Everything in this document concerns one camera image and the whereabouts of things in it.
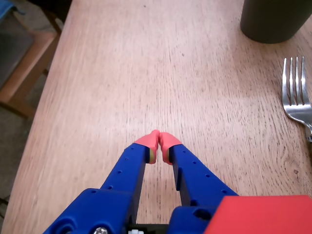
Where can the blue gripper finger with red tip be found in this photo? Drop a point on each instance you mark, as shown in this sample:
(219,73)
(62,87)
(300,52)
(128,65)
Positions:
(195,175)
(117,175)

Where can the wooden chair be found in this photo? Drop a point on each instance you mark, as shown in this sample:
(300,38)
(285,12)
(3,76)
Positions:
(31,65)

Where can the gray cup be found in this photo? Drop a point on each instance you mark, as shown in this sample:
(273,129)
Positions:
(270,19)

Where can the blue cloth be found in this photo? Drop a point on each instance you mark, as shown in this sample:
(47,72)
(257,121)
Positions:
(7,8)

